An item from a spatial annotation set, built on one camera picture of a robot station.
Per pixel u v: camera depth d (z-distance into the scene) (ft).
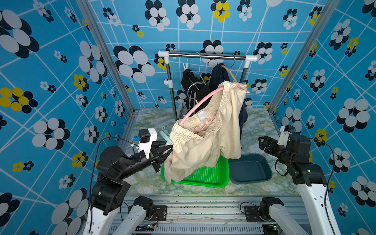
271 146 1.99
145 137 1.32
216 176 2.83
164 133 1.56
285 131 1.98
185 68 2.92
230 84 1.59
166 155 1.62
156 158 1.42
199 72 3.28
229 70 2.36
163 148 1.55
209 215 2.46
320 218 1.28
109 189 1.29
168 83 2.65
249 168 2.98
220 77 2.54
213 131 1.61
